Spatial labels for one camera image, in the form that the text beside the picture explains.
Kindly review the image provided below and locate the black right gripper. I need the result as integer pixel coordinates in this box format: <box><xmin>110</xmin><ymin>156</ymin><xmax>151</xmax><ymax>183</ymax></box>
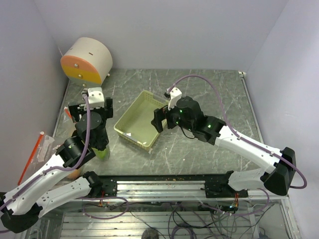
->
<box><xmin>152</xmin><ymin>103</ymin><xmax>194</xmax><ymax>132</ymax></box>

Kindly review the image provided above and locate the green toy leaf vegetable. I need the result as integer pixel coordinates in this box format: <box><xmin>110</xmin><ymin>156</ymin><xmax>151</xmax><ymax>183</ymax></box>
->
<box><xmin>92</xmin><ymin>145</ymin><xmax>110</xmax><ymax>161</ymax></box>

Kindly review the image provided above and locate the clear bag orange zipper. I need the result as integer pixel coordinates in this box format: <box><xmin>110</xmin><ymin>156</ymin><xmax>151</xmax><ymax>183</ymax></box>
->
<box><xmin>16</xmin><ymin>131</ymin><xmax>83</xmax><ymax>185</ymax></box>

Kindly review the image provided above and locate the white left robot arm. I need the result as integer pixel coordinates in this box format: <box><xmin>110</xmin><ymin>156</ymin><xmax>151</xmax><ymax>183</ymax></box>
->
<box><xmin>0</xmin><ymin>96</ymin><xmax>113</xmax><ymax>234</ymax></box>

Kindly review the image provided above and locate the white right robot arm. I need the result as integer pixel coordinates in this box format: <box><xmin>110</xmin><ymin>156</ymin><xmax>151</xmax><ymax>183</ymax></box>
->
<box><xmin>151</xmin><ymin>97</ymin><xmax>296</xmax><ymax>197</ymax></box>

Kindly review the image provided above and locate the pale green plastic basket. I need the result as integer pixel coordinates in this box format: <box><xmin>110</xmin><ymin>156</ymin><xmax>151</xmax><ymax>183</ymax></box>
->
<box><xmin>114</xmin><ymin>90</ymin><xmax>168</xmax><ymax>151</ymax></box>

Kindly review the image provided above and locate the round cream drawer box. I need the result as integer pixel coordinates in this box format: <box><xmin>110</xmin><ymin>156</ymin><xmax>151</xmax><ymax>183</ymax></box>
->
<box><xmin>60</xmin><ymin>37</ymin><xmax>113</xmax><ymax>88</ymax></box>

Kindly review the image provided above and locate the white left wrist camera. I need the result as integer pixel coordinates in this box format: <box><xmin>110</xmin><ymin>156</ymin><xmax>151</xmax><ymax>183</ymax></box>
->
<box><xmin>87</xmin><ymin>87</ymin><xmax>105</xmax><ymax>109</ymax></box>

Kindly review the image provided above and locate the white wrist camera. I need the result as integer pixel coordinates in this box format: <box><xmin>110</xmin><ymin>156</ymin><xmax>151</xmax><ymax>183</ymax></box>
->
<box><xmin>164</xmin><ymin>87</ymin><xmax>182</xmax><ymax>110</ymax></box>
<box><xmin>87</xmin><ymin>87</ymin><xmax>105</xmax><ymax>109</ymax></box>

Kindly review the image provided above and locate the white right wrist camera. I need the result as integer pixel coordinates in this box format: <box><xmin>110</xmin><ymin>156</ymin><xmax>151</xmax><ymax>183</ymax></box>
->
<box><xmin>164</xmin><ymin>87</ymin><xmax>182</xmax><ymax>110</ymax></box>

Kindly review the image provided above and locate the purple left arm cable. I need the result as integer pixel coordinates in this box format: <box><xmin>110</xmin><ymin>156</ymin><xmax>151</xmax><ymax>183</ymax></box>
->
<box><xmin>0</xmin><ymin>94</ymin><xmax>92</xmax><ymax>212</ymax></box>

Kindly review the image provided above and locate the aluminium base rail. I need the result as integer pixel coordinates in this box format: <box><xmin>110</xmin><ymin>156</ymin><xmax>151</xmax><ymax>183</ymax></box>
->
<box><xmin>44</xmin><ymin>175</ymin><xmax>290</xmax><ymax>202</ymax></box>

